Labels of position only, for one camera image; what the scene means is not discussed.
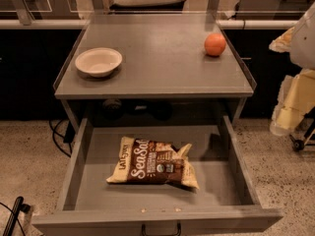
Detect orange fruit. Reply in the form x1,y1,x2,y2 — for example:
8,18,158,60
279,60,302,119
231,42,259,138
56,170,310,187
204,33,226,57

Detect brown sea salt chip bag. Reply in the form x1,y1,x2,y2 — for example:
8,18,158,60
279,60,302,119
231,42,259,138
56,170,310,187
106,137,199,189

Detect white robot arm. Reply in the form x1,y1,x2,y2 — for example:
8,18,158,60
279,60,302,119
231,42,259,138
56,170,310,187
269,3,315,136

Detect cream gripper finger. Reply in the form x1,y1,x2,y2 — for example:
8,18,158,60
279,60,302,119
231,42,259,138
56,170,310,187
269,28,294,53
270,69,315,136

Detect white horizontal rail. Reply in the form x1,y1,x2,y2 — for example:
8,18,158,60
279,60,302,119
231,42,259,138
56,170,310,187
0,20,297,30

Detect black stand bottom left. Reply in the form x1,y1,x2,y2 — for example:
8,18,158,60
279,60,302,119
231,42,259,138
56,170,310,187
1,196,31,236

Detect black floor cables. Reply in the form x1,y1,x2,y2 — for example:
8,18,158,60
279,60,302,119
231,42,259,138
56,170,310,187
48,118,74,158

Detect white paper bowl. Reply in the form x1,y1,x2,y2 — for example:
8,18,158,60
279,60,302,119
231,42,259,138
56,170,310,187
75,47,122,78

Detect black drawer handle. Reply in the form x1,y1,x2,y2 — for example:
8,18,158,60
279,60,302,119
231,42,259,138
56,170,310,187
141,223,182,236

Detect grey counter cabinet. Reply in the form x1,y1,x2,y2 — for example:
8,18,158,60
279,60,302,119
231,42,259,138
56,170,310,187
52,13,258,134

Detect grey open top drawer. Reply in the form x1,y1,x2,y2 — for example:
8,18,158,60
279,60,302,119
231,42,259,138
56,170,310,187
32,117,283,236

